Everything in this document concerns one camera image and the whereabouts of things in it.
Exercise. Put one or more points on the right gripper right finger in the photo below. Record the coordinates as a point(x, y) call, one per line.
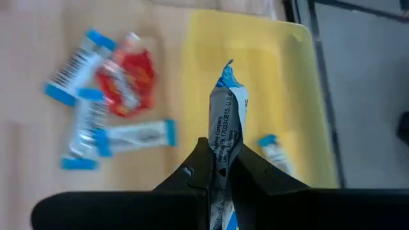
point(252, 179)

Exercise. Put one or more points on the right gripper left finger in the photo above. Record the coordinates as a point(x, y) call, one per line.
point(198, 172)

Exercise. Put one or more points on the blue silver candy bar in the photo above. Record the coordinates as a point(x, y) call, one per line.
point(225, 121)
point(86, 127)
point(137, 135)
point(78, 68)
point(274, 153)

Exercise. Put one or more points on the red candy bag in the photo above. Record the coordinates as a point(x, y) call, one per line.
point(134, 76)

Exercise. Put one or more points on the yellow plastic bin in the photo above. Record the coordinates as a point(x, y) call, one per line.
point(271, 80)

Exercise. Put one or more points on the black stand foot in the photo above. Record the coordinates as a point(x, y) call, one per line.
point(403, 129)

